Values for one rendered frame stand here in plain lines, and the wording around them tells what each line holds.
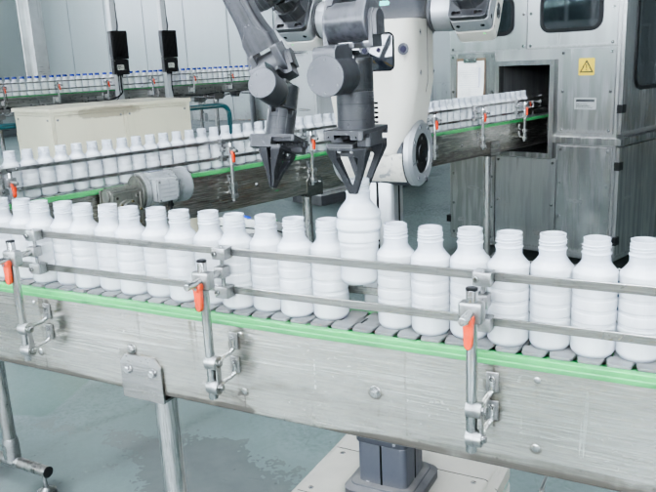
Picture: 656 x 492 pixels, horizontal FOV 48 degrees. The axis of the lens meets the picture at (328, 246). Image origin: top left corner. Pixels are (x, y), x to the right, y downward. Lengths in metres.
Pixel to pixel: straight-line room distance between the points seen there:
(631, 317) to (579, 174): 3.77
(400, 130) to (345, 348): 0.70
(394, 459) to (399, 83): 0.97
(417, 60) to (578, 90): 3.09
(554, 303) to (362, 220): 0.31
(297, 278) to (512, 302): 0.35
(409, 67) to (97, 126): 3.82
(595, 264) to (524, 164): 3.95
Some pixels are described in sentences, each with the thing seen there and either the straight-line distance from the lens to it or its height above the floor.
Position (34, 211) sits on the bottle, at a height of 1.15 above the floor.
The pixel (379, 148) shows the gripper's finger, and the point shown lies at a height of 1.28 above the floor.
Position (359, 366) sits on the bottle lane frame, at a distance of 1.18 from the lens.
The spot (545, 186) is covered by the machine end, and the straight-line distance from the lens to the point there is 4.93.
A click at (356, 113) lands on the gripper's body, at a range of 1.11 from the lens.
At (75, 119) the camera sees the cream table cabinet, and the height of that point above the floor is 1.10.
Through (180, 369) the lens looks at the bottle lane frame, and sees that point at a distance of 1.39.
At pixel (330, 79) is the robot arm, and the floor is 1.39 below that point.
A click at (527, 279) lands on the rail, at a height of 1.11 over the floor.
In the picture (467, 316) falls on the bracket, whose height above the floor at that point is 1.08.
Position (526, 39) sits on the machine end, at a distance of 4.93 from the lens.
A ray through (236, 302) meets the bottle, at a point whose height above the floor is 1.02.
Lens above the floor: 1.42
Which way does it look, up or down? 14 degrees down
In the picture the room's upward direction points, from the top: 3 degrees counter-clockwise
